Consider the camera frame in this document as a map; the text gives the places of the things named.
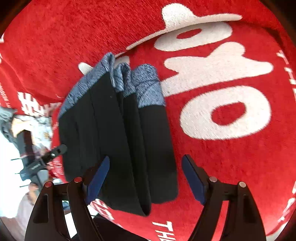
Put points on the grey cloth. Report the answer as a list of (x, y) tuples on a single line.
[(6, 118)]

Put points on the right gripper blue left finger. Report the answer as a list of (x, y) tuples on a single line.
[(94, 180)]

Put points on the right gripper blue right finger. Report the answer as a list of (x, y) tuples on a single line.
[(196, 177)]

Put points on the red folded wedding quilt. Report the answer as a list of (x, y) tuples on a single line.
[(43, 45)]

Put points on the red wedding bedspread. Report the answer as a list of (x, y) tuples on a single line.
[(231, 106)]

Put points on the light floral crumpled cloth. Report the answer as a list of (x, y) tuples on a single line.
[(40, 128)]

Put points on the person legs in black trousers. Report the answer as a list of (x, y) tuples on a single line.
[(99, 228)]

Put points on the black pants with grey trim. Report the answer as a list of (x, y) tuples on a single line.
[(119, 113)]

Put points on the operator left hand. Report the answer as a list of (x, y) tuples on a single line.
[(34, 186)]

